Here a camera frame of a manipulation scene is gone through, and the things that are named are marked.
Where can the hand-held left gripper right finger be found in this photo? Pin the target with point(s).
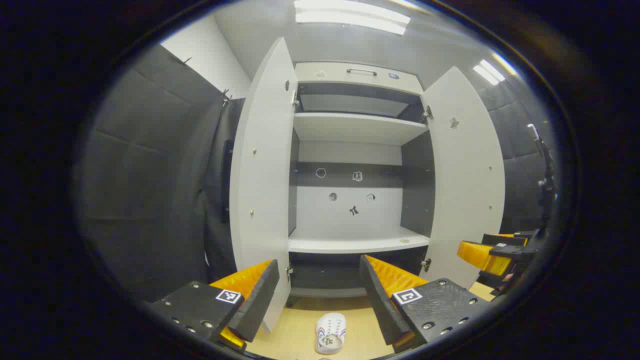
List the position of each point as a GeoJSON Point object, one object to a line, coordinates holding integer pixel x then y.
{"type": "Point", "coordinates": [380, 305]}

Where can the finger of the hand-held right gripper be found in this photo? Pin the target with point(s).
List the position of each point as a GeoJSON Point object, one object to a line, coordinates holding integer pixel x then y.
{"type": "Point", "coordinates": [480, 255]}
{"type": "Point", "coordinates": [505, 239]}

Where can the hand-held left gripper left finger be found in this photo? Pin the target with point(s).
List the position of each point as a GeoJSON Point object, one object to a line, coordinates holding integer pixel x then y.
{"type": "Point", "coordinates": [260, 300]}

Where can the white striped shoe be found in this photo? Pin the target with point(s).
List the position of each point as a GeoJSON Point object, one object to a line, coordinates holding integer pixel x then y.
{"type": "Point", "coordinates": [330, 330]}

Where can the white shoe cabinet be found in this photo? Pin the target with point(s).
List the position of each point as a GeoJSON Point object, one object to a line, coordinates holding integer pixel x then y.
{"type": "Point", "coordinates": [350, 127]}

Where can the ceiling light panel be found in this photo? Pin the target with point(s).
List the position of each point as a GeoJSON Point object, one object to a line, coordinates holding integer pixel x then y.
{"type": "Point", "coordinates": [492, 70]}

